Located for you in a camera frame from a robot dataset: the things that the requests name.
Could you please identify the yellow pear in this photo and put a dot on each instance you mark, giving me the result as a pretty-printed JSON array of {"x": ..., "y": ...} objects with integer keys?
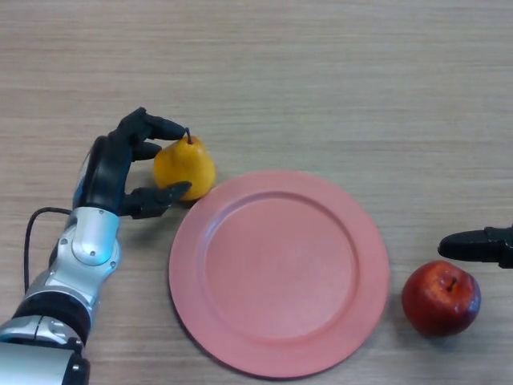
[{"x": 188, "y": 168}]

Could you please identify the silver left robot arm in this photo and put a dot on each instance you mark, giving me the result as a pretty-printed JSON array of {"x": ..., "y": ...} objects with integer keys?
[{"x": 80, "y": 256}]

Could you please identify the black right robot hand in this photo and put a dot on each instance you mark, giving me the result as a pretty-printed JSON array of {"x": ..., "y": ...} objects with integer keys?
[{"x": 477, "y": 246}]

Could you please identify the pink round plate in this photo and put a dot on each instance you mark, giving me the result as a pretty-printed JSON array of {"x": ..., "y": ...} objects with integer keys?
[{"x": 280, "y": 276}]

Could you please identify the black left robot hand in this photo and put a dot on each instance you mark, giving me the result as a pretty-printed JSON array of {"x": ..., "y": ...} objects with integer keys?
[{"x": 108, "y": 172}]

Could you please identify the red apple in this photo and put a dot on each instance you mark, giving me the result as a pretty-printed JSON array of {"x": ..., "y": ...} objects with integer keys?
[{"x": 437, "y": 301}]

